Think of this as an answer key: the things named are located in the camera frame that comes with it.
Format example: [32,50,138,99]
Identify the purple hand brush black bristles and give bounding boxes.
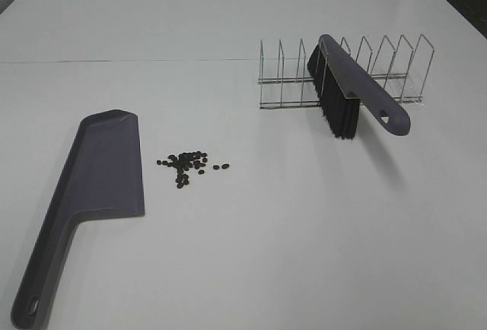
[307,34,411,139]

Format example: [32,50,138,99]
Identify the pile of coffee beans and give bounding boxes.
[154,151,230,189]

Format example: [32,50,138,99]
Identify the purple plastic dustpan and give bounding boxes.
[11,109,145,329]

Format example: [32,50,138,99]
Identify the chrome wire dish rack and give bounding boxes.
[257,34,435,109]

